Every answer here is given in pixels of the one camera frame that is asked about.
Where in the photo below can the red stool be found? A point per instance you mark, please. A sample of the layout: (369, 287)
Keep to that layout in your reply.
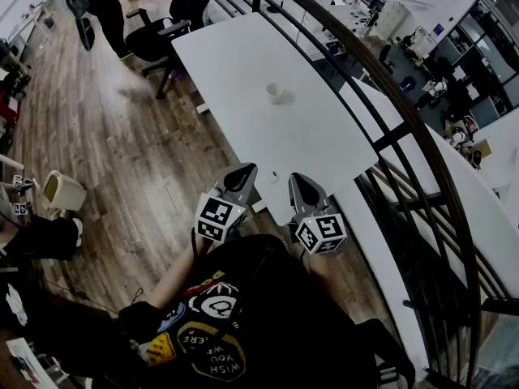
(9, 109)

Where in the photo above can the person's left forearm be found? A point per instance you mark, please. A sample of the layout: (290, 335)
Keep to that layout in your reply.
(176, 274)

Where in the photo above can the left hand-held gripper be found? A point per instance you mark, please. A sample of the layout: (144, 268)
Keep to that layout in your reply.
(219, 217)

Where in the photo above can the small round table grommet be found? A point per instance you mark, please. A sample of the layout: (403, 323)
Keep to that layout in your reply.
(275, 176)

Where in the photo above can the white rectangular table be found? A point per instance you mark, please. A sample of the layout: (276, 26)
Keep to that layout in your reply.
(421, 136)

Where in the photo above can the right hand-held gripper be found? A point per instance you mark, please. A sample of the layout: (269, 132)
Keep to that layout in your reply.
(320, 229)

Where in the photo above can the person's black printed shirt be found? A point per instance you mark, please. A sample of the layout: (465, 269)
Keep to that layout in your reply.
(275, 318)

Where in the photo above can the white cup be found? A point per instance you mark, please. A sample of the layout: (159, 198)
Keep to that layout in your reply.
(275, 91)

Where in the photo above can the beige plastic bin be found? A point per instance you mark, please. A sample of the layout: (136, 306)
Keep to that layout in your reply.
(65, 192)

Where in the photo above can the person's right forearm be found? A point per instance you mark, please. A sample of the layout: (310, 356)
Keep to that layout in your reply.
(320, 266)

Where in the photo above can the black office chair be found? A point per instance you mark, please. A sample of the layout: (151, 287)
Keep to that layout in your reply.
(150, 43)

